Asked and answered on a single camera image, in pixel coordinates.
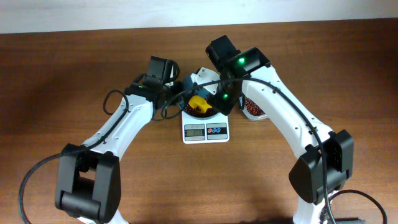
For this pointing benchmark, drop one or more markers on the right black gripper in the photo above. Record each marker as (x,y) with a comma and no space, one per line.
(225,101)

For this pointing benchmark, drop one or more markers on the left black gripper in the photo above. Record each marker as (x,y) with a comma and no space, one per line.
(173,94)

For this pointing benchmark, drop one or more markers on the blue plastic bowl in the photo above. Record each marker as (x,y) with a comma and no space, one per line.
(187,84)

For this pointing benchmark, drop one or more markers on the red adzuki beans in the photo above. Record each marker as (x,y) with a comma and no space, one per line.
(193,112)

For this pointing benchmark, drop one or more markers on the clear plastic bean container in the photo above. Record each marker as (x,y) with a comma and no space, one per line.
(251,110)

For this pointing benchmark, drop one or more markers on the yellow plastic measuring scoop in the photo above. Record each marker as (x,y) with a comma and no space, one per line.
(199,103)

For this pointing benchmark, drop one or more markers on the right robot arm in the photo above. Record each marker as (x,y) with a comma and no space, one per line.
(324,157)

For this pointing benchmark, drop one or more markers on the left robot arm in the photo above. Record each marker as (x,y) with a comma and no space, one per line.
(89,181)

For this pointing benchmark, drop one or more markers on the white digital kitchen scale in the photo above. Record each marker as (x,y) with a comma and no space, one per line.
(212,129)

